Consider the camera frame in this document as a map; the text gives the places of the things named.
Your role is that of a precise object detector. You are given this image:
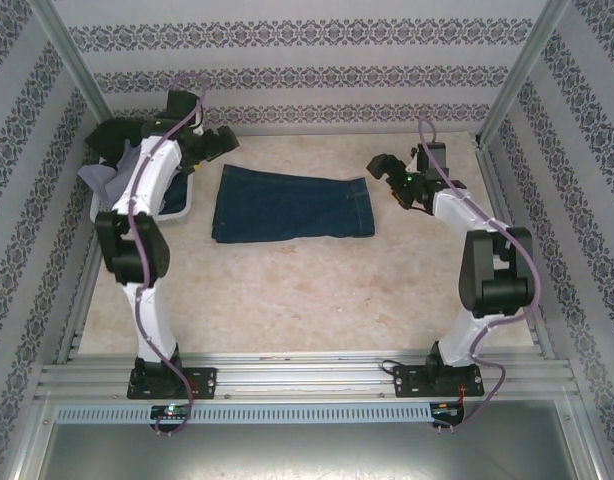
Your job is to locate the aluminium frame post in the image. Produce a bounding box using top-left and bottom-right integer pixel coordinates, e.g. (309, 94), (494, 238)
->
(479, 0), (571, 146)
(29, 0), (113, 132)

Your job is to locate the controller board with green light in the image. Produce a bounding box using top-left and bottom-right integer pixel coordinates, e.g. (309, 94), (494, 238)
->
(150, 404), (192, 420)

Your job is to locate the grey metal sheet panel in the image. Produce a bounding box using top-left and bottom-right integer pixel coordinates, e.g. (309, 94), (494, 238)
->
(34, 422), (603, 480)

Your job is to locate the small controller board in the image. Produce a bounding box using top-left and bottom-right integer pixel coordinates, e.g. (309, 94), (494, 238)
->
(430, 401), (466, 419)

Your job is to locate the white plastic mesh basket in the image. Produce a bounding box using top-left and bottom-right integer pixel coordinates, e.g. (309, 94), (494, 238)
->
(89, 149), (196, 225)

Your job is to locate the grey fabric skirt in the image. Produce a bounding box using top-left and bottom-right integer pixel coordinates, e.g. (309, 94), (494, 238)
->
(78, 139), (141, 207)

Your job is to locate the black fabric skirt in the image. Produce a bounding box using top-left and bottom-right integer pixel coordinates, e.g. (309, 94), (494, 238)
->
(84, 117), (151, 161)

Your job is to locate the blue denim skirt with waistband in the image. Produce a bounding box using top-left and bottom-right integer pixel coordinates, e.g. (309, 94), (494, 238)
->
(210, 163), (377, 246)

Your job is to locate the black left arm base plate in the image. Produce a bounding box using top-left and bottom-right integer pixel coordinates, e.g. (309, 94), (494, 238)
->
(126, 367), (219, 401)

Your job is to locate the aluminium mounting rail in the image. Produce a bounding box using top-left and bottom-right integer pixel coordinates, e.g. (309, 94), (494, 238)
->
(34, 349), (581, 401)

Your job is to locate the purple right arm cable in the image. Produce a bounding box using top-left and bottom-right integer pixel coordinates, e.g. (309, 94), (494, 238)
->
(417, 118), (541, 432)

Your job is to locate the dark blue denim skirt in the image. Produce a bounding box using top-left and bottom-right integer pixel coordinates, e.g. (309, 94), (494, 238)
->
(159, 172), (194, 215)

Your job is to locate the grey slotted cable duct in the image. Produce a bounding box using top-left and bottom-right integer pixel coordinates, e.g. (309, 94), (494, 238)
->
(54, 402), (434, 424)

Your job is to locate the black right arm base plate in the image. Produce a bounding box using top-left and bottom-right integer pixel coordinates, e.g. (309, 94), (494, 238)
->
(392, 363), (483, 400)

